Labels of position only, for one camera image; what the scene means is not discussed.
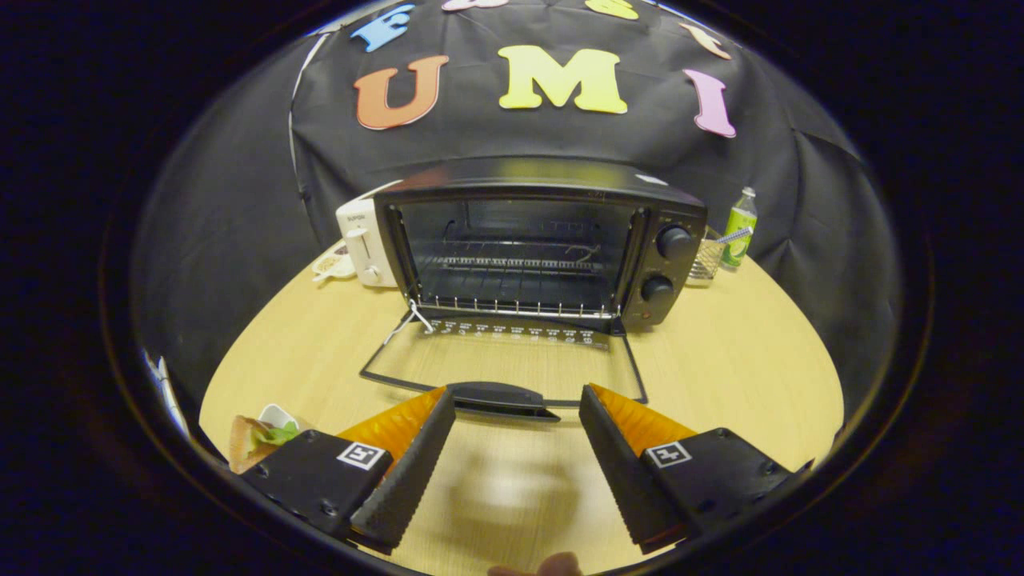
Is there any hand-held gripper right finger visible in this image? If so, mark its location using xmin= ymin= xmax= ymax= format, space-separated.
xmin=578 ymin=383 xmax=815 ymax=554

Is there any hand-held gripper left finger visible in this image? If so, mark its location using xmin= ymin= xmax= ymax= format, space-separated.
xmin=240 ymin=386 xmax=457 ymax=555

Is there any lettuce sandwich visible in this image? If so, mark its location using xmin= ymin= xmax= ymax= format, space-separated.
xmin=230 ymin=414 xmax=301 ymax=474

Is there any black toaster oven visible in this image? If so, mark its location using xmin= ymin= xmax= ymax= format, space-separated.
xmin=360 ymin=156 xmax=709 ymax=422

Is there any white pop-up toaster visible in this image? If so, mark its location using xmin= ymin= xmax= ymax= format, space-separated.
xmin=336 ymin=198 xmax=398 ymax=288

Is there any white cup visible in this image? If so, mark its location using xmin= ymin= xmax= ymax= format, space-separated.
xmin=258 ymin=404 xmax=299 ymax=433

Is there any small white plate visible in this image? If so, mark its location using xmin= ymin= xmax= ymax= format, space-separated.
xmin=312 ymin=244 xmax=357 ymax=282

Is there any green label plastic bottle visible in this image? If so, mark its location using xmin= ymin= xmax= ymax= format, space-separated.
xmin=722 ymin=187 xmax=758 ymax=269

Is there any metal wire rack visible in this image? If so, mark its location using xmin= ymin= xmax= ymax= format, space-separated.
xmin=688 ymin=226 xmax=753 ymax=281

